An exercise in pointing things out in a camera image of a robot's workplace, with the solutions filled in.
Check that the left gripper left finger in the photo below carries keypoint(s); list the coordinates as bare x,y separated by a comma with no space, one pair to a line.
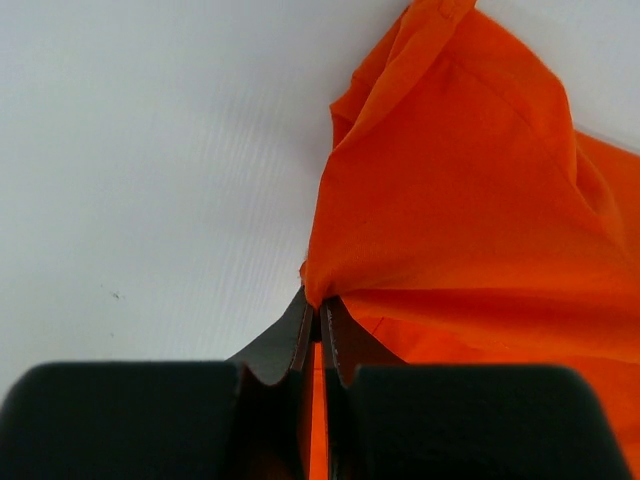
282,347

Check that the orange t-shirt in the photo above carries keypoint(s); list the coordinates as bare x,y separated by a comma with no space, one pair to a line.
462,218

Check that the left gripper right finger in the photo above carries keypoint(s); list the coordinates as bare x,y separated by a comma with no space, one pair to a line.
347,345

